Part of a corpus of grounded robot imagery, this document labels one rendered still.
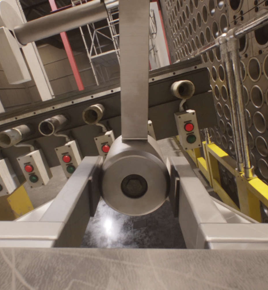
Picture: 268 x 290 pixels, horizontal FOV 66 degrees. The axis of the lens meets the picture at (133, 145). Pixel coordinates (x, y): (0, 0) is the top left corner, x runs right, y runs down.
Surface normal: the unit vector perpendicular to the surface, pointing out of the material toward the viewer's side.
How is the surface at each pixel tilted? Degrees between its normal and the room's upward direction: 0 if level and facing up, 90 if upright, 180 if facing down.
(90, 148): 90
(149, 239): 0
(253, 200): 90
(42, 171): 90
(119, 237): 0
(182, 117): 90
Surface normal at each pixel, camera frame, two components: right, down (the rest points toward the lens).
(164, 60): 0.42, 0.14
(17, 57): 0.96, -0.25
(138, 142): 0.06, -0.96
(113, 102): -0.02, 0.29
